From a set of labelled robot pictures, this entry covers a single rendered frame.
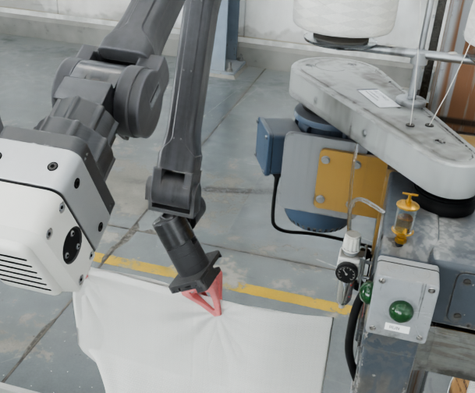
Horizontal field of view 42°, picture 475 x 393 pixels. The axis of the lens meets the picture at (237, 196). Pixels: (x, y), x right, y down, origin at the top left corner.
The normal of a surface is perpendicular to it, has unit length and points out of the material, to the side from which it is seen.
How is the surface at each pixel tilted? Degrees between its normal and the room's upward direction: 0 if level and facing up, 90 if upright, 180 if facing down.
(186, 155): 71
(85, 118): 42
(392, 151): 90
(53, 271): 116
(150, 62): 29
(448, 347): 90
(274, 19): 90
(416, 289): 90
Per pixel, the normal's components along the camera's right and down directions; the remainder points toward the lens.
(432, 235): -0.02, -0.72
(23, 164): -0.08, -0.54
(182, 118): -0.22, 0.14
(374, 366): -0.26, 0.44
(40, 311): 0.06, -0.88
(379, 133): -0.92, 0.15
